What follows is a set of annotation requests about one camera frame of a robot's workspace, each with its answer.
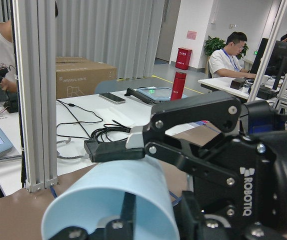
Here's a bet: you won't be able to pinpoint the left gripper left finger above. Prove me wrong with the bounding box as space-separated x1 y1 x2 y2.
49 226 89 240

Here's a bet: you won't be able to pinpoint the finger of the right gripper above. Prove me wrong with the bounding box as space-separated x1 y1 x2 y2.
90 91 242 175

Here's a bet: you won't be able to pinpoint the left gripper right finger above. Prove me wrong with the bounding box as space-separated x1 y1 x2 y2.
97 192 136 228

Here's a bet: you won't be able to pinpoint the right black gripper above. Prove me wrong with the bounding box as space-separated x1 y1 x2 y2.
178 130 287 240

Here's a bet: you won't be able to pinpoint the seated man at desk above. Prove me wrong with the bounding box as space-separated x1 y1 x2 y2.
208 31 256 79

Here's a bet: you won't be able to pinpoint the red thermos bottle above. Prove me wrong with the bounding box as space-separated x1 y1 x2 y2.
170 71 187 101

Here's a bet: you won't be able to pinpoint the red fire extinguisher box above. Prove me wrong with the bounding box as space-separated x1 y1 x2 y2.
175 47 193 70

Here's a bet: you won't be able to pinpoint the black power adapter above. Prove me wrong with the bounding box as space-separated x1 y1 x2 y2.
84 139 100 159

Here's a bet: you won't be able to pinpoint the black computer monitor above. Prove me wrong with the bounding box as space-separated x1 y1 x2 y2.
250 38 287 90

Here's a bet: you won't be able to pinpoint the white paper sheet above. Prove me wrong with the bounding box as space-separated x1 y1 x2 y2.
95 107 144 127

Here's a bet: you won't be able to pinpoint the black smartphone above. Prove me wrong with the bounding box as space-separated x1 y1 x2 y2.
99 92 126 104

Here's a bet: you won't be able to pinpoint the cardboard box universal robots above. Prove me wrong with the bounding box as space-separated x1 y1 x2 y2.
55 56 117 99

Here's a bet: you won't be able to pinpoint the coiled black cable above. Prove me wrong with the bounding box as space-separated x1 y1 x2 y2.
90 123 132 145

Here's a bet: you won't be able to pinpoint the aluminium frame post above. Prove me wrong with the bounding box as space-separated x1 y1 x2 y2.
12 0 58 193

